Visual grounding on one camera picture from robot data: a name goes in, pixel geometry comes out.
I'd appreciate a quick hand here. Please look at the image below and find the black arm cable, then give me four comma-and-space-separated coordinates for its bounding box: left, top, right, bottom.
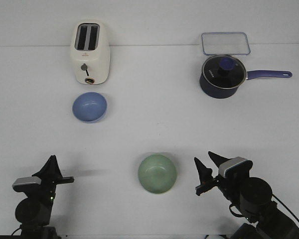
273, 194, 299, 235

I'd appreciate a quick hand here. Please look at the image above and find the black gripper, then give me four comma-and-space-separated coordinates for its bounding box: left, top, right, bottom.
31, 155, 74, 199
194, 151, 239, 199

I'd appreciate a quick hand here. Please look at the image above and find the dark blue saucepan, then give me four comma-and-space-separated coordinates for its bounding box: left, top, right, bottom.
199, 70, 293, 99

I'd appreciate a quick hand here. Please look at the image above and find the blue bowl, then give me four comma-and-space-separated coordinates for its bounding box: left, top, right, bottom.
72, 92, 108, 123

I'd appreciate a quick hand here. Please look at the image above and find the white two-slot toaster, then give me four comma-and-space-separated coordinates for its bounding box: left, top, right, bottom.
70, 20, 111, 85

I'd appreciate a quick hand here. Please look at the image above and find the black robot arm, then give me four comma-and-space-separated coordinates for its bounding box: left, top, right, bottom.
12, 155, 74, 239
194, 152, 299, 239

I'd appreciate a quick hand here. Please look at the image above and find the glass pot lid blue knob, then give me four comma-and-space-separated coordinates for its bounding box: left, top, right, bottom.
201, 55, 248, 90

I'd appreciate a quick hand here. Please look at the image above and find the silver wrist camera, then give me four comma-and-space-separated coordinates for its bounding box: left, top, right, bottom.
12, 176, 41, 192
218, 157, 253, 178

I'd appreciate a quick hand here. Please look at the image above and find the clear rectangular container lid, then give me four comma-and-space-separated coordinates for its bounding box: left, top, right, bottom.
201, 32, 251, 56

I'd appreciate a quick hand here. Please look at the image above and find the green bowl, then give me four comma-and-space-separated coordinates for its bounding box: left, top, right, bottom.
138, 154, 177, 194

